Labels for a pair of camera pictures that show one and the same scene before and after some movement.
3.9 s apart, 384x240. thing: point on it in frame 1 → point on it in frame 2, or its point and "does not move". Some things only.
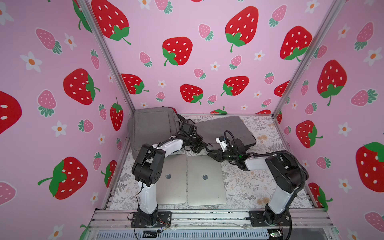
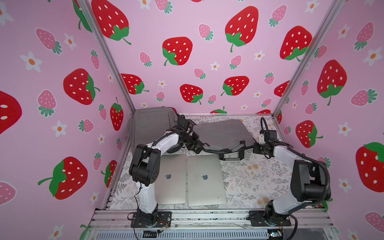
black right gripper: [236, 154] → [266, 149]
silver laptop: [171, 188] does not move
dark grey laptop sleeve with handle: [210, 130] does not move
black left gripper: [200, 143] does not move
